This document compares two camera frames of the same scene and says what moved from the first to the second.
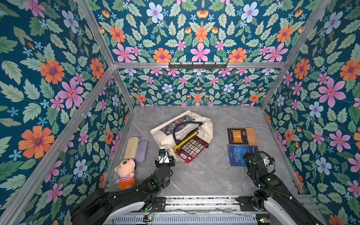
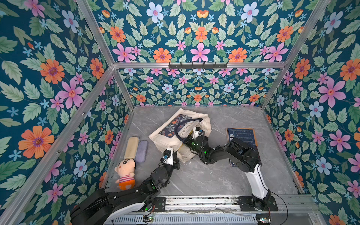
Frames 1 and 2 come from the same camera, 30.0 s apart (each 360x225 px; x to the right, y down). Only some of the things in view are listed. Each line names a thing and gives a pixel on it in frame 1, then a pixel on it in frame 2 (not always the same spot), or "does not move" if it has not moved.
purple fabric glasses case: [141, 153] does not move
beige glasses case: [131, 147] does not move
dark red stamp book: [191, 150] to [232, 164]
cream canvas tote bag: [171, 133] does not move
